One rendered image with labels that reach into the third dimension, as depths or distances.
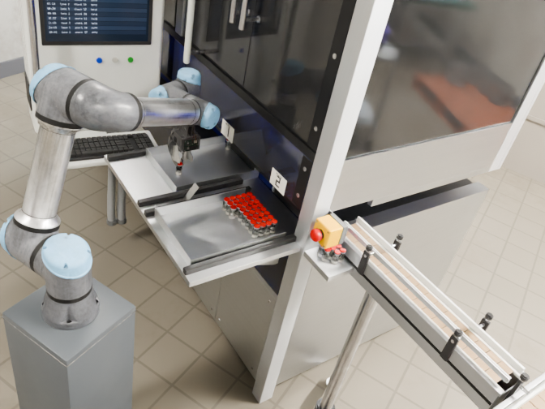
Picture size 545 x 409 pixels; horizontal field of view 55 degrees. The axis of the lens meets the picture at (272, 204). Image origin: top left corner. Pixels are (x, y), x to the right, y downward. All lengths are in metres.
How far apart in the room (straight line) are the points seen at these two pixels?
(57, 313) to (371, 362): 1.59
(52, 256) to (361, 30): 0.94
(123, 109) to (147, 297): 1.52
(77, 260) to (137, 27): 1.07
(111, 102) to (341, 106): 0.59
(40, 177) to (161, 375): 1.23
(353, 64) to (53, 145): 0.77
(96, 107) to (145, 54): 0.97
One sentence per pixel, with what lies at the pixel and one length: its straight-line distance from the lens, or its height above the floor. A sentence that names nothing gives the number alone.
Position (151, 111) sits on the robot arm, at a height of 1.33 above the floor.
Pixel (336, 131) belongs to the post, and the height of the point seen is 1.32.
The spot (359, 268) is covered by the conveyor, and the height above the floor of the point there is 0.91.
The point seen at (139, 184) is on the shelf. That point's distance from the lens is 1.89.
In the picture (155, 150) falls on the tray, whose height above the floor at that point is 0.90.
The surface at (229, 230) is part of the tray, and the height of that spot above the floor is 0.88.
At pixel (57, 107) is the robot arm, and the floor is 1.35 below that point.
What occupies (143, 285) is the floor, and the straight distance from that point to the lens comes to 2.75.
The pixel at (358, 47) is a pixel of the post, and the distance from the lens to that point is 1.40.
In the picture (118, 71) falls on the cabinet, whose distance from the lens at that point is 2.24.
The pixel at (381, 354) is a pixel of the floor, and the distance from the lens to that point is 2.71.
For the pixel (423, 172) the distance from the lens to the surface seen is 1.93.
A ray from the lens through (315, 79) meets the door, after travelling 1.54.
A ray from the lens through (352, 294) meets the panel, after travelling 2.16.
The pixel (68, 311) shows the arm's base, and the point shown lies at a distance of 1.52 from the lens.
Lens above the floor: 1.99
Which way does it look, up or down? 36 degrees down
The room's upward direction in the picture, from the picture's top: 13 degrees clockwise
